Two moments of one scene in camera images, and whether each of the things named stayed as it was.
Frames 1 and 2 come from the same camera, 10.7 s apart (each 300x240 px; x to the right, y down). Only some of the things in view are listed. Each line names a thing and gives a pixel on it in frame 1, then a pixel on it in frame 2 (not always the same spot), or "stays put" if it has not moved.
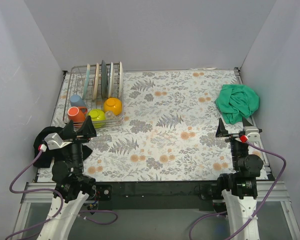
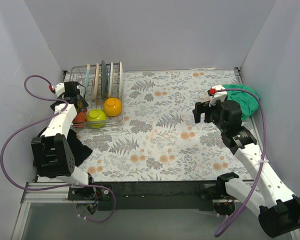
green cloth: [236, 101] stays put
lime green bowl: [98, 118] stays put
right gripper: [234, 136] to [206, 113]
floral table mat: [168, 133] stays put
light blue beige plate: [87, 81] stays put
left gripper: [78, 138] to [78, 103]
